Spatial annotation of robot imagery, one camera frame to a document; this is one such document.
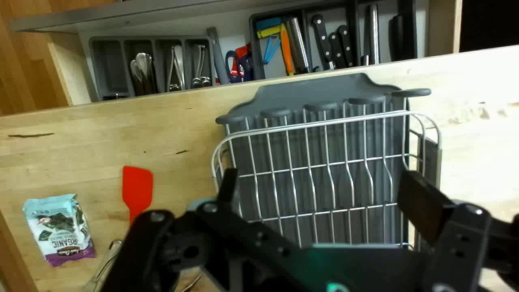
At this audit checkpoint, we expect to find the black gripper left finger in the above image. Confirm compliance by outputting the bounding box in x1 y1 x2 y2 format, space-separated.
216 167 241 219

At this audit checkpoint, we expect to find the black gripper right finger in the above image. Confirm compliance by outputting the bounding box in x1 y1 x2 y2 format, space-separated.
398 169 456 248

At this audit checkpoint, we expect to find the silver fork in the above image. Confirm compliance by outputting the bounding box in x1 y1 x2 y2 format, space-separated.
166 44 189 92
190 44 215 89

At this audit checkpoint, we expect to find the red blue can opener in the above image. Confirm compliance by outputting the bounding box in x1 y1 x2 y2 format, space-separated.
223 42 257 84

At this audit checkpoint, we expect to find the silver table knife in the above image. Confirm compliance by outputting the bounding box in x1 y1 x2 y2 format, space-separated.
83 237 127 292

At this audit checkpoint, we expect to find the silver spoon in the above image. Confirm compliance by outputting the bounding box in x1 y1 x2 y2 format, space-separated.
129 50 160 96

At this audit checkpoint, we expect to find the blue yellow kitchen tool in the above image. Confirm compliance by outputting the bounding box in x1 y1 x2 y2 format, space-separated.
255 16 286 65

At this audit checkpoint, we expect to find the gray cutlery organizer tray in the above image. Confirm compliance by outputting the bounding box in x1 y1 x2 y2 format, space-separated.
88 34 216 104

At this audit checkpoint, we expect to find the seaweed snack packet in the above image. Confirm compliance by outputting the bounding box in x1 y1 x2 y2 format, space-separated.
22 193 98 268

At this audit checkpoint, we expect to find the black kitchen utensil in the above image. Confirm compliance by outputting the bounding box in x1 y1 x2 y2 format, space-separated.
388 0 419 62

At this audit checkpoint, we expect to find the steel honing rod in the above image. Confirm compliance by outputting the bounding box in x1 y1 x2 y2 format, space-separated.
362 2 382 66

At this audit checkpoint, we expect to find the open wooden drawer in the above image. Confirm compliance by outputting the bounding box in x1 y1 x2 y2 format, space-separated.
10 0 468 107

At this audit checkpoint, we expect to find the wire dish drying rack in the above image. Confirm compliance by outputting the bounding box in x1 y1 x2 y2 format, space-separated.
210 71 443 256

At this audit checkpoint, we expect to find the orange handled tool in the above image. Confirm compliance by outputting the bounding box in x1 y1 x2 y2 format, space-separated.
278 23 297 78

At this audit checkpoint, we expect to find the silver handled utensil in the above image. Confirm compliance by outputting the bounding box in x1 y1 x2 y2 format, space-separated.
286 16 315 75

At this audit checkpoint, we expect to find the black handled kitchen knife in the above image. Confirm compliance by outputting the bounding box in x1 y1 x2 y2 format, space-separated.
335 23 357 70
310 15 338 71

